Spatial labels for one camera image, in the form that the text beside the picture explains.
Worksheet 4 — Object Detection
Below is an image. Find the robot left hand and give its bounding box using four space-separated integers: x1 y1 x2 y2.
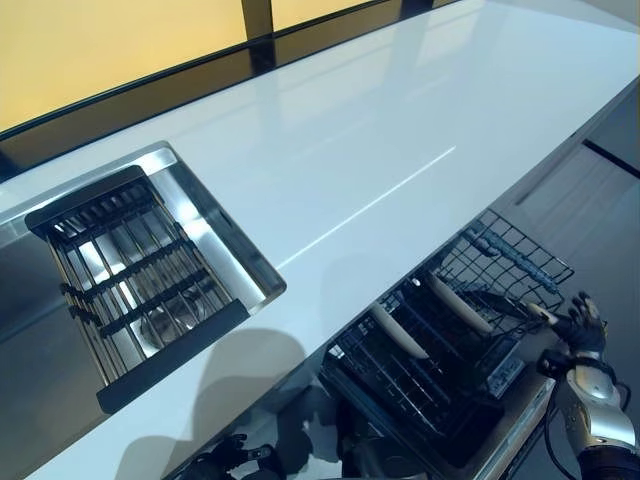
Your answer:
187 433 274 480

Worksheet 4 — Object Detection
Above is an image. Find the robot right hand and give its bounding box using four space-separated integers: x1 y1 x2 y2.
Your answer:
529 291 609 354

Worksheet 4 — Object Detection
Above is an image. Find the beige deep ceramic plate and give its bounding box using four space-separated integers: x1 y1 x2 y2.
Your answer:
368 302 431 362

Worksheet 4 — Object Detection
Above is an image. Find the black sink drying rack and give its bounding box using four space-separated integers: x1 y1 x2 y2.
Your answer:
23 166 251 416

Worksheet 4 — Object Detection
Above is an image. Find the grey cabinet drawer front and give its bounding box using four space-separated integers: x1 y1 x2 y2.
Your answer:
513 142 640 284

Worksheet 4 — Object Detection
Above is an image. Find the round sink drain strainer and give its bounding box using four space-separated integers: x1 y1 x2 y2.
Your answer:
137 304 201 347

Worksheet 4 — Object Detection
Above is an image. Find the stainless steel sink basin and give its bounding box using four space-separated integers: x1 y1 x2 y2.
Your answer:
0 141 288 419

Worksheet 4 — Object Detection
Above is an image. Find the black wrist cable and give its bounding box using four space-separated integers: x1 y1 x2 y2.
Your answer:
543 379 632 472

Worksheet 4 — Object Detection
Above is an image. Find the black window frame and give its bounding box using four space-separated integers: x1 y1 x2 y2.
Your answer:
0 0 442 174

